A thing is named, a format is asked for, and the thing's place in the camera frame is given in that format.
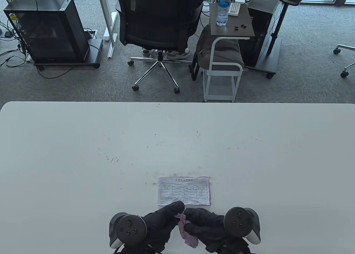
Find person's right hand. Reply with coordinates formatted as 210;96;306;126
183;208;251;253

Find person's left hand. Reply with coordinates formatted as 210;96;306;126
141;201;186;252

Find pink paper invoice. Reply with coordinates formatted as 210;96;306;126
175;213;199;248
158;176;212;207

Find white paper invoice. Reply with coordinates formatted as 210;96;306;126
158;177;210;206

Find grey bag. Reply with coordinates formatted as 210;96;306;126
191;25;245;81

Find black wheeled platform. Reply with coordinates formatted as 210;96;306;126
33;39;103;71

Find black computer tower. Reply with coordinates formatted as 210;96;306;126
240;0;280;67

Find black mesh office chair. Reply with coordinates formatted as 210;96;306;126
115;0;204;94
333;44;355;78

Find black standing desk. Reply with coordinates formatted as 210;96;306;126
244;0;312;79

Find white desk leg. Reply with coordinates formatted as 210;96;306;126
97;0;118;59

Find clear plastic water bottle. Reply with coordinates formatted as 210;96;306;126
216;0;232;26

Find black computer case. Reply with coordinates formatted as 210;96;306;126
3;0;90;62

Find brown side table white frame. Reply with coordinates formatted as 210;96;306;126
203;2;255;102

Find black floor cables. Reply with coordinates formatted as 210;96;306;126
0;18;36;68

